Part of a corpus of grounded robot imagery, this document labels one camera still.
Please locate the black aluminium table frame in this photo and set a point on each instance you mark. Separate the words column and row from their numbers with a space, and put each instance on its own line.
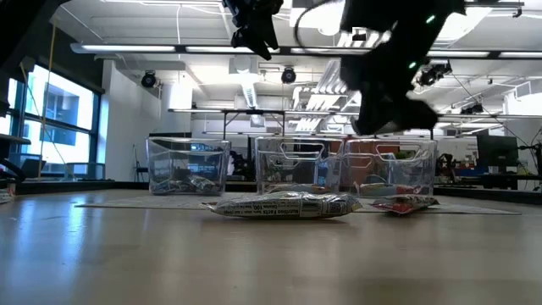
column 84, row 186

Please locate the black dome ceiling camera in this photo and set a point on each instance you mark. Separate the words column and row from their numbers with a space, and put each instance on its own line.
column 148, row 79
column 289, row 75

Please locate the clear plastic bin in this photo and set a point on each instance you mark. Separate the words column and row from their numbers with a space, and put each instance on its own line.
column 296, row 169
column 389, row 169
column 188, row 161

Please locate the silver granola bar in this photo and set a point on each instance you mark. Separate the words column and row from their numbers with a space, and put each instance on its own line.
column 283, row 205

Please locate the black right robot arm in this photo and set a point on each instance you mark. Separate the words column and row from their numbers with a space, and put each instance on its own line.
column 402, row 12

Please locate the red white granola bar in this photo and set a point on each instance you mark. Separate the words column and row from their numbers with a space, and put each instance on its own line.
column 402, row 205

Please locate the black computer monitor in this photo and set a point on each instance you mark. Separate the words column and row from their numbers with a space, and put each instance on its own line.
column 497, row 151

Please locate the black background table frame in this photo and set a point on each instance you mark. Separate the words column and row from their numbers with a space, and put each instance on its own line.
column 254, row 112

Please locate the black overhead light bar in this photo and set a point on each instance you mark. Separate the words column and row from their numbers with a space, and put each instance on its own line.
column 284, row 50

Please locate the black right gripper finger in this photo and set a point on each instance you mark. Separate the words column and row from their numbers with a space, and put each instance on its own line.
column 372, row 120
column 415, row 116

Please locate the grey side desk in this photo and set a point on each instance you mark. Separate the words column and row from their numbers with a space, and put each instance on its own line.
column 14, row 140

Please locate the orange red cabinet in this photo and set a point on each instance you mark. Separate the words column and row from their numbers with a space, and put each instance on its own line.
column 364, row 169

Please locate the black ceiling spotlight cluster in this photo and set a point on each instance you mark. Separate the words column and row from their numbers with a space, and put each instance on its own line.
column 433, row 74

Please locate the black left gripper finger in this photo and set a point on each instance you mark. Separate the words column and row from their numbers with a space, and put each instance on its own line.
column 242, row 34
column 267, row 38

